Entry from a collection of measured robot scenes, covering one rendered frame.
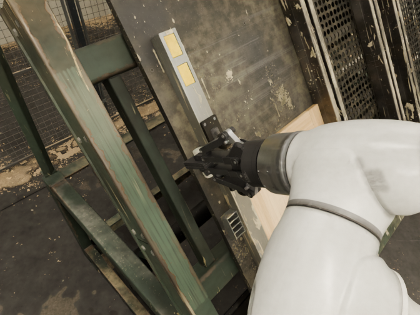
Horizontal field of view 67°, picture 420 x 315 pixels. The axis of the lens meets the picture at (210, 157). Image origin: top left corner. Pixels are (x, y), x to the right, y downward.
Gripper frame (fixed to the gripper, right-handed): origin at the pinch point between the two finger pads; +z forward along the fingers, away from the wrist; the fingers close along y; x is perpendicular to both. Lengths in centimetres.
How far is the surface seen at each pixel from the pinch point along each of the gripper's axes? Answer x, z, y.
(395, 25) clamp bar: 120, 9, 4
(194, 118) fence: 11.0, 11.7, -5.8
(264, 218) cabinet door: 19.2, 13.2, 30.6
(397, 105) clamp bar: 102, 8, 33
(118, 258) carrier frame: -12, 73, 39
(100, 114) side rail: -9.7, 9.7, -16.6
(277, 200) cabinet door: 26.8, 13.6, 29.5
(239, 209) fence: 11.2, 11.0, 21.2
